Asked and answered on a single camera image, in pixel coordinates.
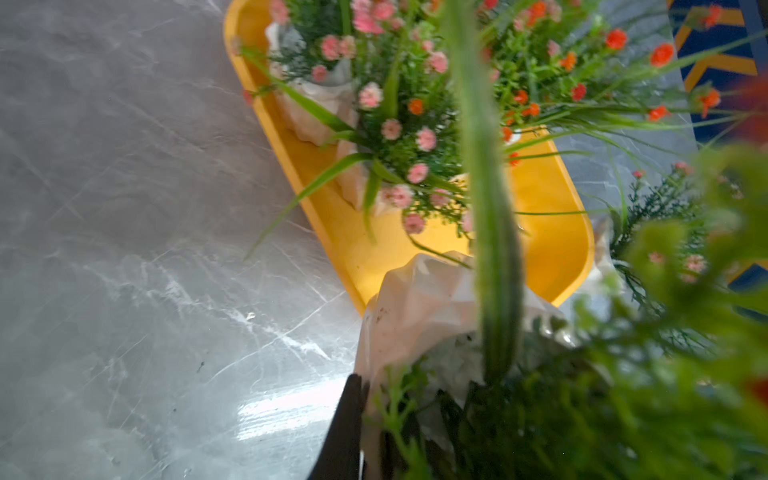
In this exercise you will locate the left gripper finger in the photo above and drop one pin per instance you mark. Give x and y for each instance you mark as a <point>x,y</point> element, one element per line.
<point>340,455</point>

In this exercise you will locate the yellow plastic tray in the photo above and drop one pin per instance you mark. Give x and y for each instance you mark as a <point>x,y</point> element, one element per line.
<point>557,239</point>

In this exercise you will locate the potted plant orange flowers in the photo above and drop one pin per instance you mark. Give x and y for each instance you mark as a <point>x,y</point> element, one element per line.
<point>372,79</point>

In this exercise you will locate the potted plant pink flowers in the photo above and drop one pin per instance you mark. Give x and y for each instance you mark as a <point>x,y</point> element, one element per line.
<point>673,253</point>

